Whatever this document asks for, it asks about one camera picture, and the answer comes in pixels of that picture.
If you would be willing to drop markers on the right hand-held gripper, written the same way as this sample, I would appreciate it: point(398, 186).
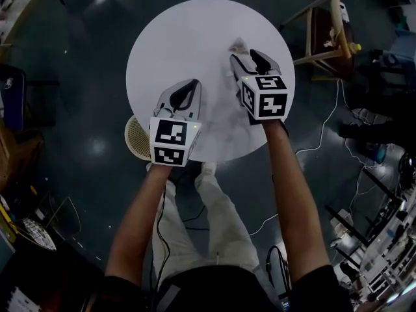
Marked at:
point(266, 99)

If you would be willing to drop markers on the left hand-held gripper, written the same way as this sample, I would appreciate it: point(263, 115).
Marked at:
point(169, 135)

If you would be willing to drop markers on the small grey item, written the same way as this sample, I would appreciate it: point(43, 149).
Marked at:
point(239, 45)

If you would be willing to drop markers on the cream plastic basket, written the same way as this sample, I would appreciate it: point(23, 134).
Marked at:
point(136, 138)

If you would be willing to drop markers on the person's right forearm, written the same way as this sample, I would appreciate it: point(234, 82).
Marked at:
point(292, 206)

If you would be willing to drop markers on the person's left forearm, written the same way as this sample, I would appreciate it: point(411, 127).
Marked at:
point(136, 232)

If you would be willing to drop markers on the round white table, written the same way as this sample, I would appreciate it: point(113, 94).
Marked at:
point(182, 50)

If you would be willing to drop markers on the person's white shoe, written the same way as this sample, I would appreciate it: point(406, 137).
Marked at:
point(209, 167)

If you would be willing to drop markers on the wooden chair maroon seat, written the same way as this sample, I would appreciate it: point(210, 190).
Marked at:
point(325, 60)

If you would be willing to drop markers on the white crumpled tissue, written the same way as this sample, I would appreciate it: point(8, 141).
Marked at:
point(331, 37)

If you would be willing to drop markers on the yellow plastic bottle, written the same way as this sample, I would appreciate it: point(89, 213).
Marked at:
point(355, 47)

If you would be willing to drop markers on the person's cream trousers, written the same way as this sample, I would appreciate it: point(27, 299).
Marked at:
point(224, 232)

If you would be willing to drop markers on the light blue storage box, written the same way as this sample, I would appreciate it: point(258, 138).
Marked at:
point(404, 47)

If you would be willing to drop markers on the blue round container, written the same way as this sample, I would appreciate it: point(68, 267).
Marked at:
point(378, 153)

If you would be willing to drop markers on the blue chair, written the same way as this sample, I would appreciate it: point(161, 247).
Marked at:
point(13, 96)

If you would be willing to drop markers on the brown cardboard box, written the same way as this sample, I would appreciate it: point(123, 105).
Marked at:
point(19, 154)

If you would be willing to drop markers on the cluttered wooden table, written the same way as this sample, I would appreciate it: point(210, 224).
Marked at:
point(19, 8)

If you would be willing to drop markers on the person's black shirt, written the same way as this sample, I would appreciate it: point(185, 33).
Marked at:
point(221, 291)

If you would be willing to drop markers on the black white patterned board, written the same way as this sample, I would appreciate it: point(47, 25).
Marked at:
point(39, 234)

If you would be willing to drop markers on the cluttered white desk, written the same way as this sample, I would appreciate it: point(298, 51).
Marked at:
point(390, 239)

